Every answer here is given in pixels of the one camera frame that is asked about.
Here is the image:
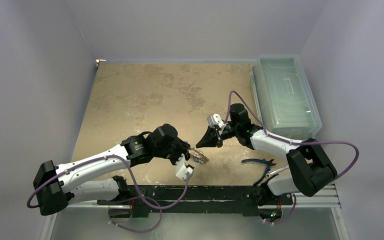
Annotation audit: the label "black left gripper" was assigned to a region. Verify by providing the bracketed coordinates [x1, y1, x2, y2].
[154, 136, 191, 169]

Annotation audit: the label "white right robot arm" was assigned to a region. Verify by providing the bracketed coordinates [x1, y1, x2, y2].
[195, 103, 338, 204]

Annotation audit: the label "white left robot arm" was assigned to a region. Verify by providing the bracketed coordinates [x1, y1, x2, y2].
[26, 123, 194, 216]

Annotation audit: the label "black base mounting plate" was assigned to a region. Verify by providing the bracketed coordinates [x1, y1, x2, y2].
[97, 185, 294, 218]

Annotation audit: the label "silver wrench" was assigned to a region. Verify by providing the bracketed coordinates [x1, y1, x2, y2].
[265, 165, 289, 179]

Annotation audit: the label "clear plastic storage bin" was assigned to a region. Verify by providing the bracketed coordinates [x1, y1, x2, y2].
[252, 54, 322, 140]

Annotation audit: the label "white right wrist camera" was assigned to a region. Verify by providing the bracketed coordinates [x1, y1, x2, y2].
[207, 113, 227, 131]

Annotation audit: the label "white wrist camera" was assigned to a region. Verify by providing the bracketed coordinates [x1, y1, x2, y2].
[174, 153, 194, 181]
[207, 113, 227, 131]

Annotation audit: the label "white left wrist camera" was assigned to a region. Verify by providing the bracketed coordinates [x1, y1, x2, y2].
[174, 153, 194, 181]

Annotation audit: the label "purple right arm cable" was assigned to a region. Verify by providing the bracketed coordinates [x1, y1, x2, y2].
[224, 90, 360, 226]

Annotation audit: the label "blue handled pliers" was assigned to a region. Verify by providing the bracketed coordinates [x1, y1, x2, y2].
[241, 158, 277, 187]

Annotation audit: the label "aluminium frame rail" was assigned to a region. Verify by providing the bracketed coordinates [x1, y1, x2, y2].
[40, 185, 349, 240]

